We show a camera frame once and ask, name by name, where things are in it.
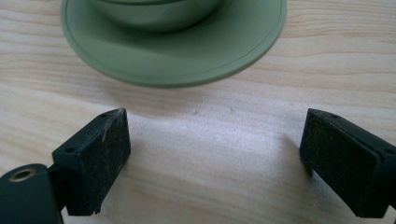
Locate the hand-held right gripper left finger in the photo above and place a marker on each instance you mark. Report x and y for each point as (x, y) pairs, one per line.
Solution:
(93, 161)

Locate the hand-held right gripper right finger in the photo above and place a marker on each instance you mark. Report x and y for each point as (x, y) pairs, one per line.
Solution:
(342, 161)

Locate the green round mat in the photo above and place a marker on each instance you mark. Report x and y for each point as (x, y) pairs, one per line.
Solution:
(174, 59)

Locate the green bowl with steel inside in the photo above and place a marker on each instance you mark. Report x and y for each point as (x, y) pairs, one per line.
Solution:
(155, 15)

